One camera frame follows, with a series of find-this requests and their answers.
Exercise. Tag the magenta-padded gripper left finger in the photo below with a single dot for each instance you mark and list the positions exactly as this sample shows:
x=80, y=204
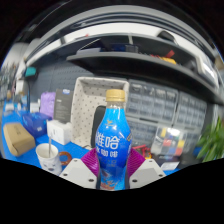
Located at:
x=76, y=171

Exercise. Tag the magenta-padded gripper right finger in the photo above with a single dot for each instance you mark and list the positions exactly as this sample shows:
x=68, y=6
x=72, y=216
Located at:
x=146, y=171

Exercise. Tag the blue drink bottle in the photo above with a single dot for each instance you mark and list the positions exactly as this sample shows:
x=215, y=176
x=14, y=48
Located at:
x=113, y=140

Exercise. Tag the yellow multimeter with red leads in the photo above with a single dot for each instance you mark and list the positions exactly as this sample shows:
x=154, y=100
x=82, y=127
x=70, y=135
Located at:
x=143, y=151

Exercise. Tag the black box with white label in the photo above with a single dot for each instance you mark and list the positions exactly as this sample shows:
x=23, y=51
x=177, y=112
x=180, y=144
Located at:
x=170, y=165

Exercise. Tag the clear box of coloured parts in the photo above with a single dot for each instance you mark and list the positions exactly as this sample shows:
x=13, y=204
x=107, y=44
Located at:
x=168, y=141

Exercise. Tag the thin metal spoon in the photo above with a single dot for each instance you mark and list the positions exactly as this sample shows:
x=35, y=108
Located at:
x=49, y=145

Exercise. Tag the grey small parts drawer cabinet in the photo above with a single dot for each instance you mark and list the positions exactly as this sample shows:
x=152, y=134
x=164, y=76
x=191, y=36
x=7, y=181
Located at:
x=193, y=139
x=191, y=111
x=140, y=131
x=150, y=100

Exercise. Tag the black pouch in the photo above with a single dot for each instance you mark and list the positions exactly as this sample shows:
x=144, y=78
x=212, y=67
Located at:
x=98, y=123

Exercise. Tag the dark blue box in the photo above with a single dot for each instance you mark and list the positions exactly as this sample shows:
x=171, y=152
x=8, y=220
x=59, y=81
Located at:
x=35, y=123

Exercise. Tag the brown cardboard box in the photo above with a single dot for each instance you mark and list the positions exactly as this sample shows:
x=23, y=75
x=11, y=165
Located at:
x=18, y=140

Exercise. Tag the dark grey upright box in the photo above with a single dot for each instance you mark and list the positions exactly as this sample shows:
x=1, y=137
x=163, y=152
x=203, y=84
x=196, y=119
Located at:
x=63, y=106

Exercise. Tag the green potted plant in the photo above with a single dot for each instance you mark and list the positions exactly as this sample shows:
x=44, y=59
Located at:
x=211, y=141

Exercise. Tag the white perforated tray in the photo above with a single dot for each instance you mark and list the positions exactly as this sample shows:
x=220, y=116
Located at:
x=86, y=100

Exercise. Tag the purple plastic bag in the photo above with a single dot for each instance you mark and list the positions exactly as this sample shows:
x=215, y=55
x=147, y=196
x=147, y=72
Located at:
x=48, y=105

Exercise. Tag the teal object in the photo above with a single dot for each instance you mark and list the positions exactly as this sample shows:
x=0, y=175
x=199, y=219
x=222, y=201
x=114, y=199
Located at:
x=30, y=71

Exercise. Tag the dark wall shelf unit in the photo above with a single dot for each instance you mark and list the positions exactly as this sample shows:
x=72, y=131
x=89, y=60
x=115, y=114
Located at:
x=133, y=63

